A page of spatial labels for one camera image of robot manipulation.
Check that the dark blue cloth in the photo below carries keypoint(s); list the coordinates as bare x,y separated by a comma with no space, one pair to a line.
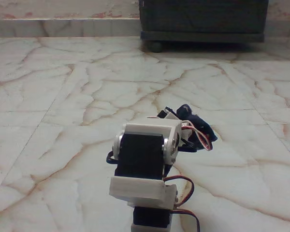
200,123

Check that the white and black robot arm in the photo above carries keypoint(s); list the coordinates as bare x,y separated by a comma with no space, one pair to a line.
140,154

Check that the dark wooden cabinet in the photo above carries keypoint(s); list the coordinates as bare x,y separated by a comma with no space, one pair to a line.
203,17

